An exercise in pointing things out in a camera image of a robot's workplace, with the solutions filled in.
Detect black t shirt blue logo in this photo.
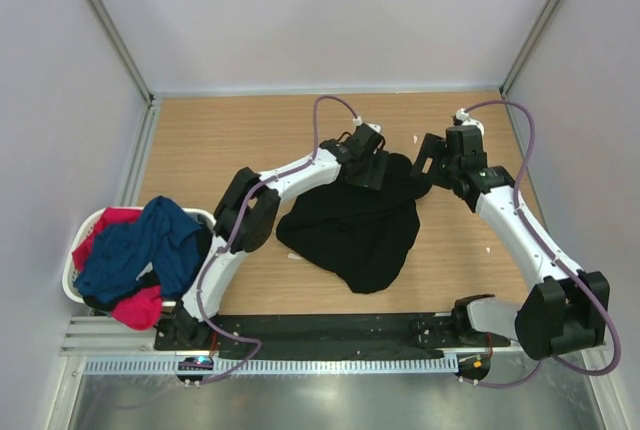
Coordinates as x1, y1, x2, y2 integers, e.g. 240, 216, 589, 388
276, 153, 432, 294

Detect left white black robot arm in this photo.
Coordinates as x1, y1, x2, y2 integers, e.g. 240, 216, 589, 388
170, 118, 389, 350

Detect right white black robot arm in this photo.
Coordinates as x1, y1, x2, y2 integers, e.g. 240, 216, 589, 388
412, 123, 610, 360

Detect pink t shirt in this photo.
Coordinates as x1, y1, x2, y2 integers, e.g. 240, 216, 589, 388
84, 213, 162, 331

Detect white laundry basket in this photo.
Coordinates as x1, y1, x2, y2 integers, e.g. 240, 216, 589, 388
60, 206, 217, 304

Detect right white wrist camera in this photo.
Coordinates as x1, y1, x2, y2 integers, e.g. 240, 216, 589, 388
452, 108, 485, 136

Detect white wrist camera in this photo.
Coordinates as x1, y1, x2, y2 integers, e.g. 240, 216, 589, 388
352, 117, 382, 134
452, 108, 485, 136

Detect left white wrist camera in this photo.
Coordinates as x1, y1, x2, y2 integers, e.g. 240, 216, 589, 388
352, 117, 382, 134

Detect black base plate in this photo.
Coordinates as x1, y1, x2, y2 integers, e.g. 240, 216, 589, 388
153, 313, 511, 359

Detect slotted cable duct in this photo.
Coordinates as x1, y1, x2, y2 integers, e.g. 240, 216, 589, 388
83, 355, 458, 377

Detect right aluminium frame post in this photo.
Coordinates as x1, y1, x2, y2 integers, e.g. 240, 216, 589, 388
500, 0, 564, 97

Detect aluminium frame post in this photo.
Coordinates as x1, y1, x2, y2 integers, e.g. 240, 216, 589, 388
500, 0, 564, 97
85, 0, 154, 106

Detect left aluminium frame post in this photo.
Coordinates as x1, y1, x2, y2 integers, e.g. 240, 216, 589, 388
85, 0, 154, 106

